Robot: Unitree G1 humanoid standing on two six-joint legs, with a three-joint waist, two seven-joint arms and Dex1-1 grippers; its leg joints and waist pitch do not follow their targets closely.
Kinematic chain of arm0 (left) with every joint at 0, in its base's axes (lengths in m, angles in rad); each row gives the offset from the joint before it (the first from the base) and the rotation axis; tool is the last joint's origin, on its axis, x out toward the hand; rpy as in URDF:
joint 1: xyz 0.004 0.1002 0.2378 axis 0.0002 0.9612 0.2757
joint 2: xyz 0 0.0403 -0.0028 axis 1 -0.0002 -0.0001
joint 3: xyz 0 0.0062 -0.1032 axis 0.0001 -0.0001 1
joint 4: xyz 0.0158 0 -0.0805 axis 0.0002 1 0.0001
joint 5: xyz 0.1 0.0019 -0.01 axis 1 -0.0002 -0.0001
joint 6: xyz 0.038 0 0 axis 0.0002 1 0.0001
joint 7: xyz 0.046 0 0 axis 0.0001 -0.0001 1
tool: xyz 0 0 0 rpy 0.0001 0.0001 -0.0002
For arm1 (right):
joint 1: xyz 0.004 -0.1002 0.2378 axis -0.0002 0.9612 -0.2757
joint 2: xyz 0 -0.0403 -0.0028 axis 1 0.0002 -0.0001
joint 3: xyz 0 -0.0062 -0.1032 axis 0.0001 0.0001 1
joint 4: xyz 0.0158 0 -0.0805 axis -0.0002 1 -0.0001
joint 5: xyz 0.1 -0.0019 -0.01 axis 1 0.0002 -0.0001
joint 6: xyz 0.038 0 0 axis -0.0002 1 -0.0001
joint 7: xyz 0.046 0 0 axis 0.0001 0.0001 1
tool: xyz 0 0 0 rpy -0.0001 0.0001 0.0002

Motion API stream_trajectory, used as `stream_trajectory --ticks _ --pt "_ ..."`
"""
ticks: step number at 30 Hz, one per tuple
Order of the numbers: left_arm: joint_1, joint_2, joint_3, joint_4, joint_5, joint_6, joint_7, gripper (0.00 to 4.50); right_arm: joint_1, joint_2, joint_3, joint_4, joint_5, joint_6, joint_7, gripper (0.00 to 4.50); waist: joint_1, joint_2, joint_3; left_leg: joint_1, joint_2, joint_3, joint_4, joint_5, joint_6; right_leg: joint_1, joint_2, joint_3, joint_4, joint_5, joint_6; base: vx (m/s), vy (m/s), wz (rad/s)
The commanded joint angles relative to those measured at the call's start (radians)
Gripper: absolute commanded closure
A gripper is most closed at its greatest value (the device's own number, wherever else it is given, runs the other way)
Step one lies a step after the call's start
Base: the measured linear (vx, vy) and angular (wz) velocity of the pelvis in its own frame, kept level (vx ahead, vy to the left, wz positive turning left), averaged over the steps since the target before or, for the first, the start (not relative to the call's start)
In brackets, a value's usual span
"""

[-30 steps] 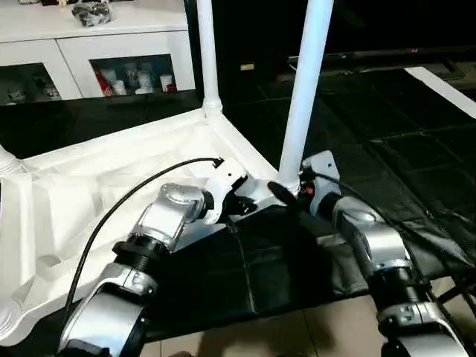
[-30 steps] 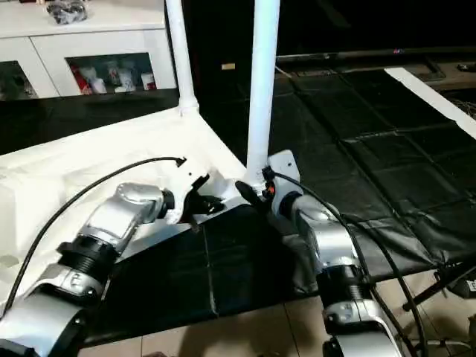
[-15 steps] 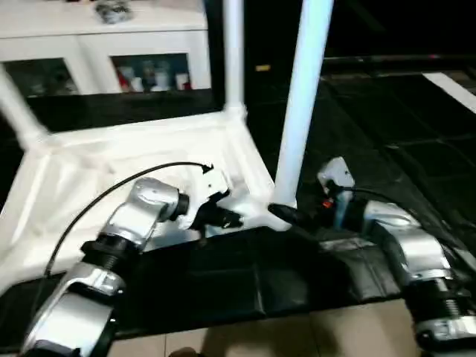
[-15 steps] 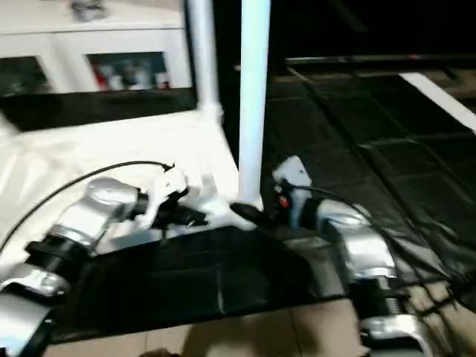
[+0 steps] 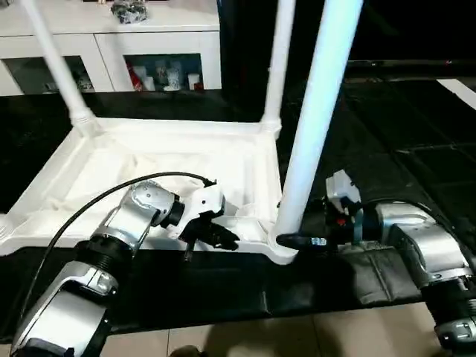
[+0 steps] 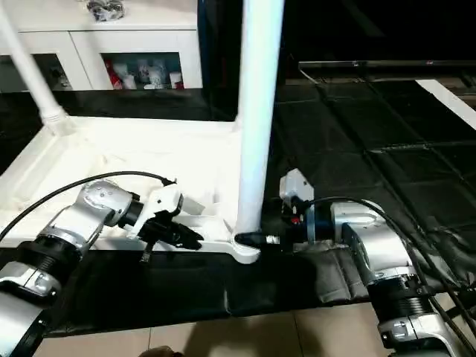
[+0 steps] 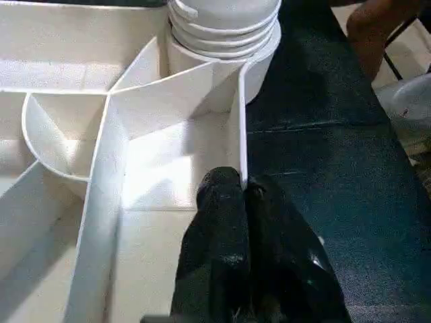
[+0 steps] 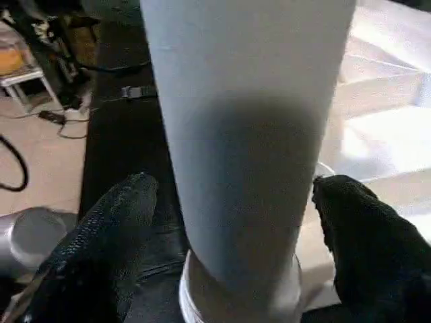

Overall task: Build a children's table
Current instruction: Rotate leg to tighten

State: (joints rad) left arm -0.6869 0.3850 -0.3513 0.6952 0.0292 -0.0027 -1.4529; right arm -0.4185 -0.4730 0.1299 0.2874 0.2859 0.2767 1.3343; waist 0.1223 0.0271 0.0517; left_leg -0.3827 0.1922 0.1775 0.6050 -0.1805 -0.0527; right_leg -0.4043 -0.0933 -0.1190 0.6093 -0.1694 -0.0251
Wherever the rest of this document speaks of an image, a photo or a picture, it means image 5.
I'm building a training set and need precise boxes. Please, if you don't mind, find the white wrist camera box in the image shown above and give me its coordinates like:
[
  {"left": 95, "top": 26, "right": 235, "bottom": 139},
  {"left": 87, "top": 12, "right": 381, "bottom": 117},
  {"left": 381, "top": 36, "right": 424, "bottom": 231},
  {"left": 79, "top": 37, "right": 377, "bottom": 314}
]
[
  {"left": 173, "top": 183, "right": 227, "bottom": 240},
  {"left": 326, "top": 170, "right": 362, "bottom": 216}
]

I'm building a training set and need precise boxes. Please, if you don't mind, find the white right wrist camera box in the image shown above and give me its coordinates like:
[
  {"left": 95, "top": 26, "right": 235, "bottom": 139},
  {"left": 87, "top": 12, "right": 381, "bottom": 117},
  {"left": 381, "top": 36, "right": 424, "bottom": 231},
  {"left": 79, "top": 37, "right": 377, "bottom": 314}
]
[{"left": 326, "top": 170, "right": 362, "bottom": 216}]

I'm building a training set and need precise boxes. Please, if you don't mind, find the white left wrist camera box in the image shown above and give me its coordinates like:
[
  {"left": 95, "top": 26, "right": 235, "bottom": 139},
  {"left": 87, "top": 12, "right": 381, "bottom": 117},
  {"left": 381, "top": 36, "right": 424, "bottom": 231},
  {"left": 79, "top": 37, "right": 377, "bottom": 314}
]
[{"left": 173, "top": 183, "right": 227, "bottom": 240}]

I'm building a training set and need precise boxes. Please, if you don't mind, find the white cabinet with glass doors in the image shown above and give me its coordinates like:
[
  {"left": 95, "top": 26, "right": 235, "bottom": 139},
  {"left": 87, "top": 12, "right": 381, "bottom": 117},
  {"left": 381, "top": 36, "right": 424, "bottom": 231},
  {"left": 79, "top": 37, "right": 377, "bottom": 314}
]
[{"left": 0, "top": 0, "right": 222, "bottom": 96}]

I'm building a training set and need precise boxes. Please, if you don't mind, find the white plastic table top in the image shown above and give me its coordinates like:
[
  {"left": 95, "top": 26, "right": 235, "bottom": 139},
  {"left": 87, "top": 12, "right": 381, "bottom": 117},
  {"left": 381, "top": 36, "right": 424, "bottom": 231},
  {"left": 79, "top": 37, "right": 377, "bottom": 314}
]
[{"left": 0, "top": 118, "right": 298, "bottom": 266}]

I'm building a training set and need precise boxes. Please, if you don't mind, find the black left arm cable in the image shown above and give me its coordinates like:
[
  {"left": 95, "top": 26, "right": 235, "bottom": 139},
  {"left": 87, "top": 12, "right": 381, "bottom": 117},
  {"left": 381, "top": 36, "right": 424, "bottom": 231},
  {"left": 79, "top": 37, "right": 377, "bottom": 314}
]
[{"left": 15, "top": 173, "right": 218, "bottom": 329}]

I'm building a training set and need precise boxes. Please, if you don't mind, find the crumpled silver black object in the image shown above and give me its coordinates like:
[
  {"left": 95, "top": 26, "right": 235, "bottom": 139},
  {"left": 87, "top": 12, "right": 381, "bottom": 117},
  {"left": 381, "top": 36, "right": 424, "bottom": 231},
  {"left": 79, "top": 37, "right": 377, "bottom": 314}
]
[{"left": 110, "top": 0, "right": 148, "bottom": 23}]

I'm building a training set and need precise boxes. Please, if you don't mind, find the glossy black long bar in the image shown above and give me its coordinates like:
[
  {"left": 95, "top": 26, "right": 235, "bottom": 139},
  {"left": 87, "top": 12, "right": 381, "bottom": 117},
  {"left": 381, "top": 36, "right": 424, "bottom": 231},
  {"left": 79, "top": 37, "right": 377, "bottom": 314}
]
[{"left": 350, "top": 59, "right": 476, "bottom": 71}]

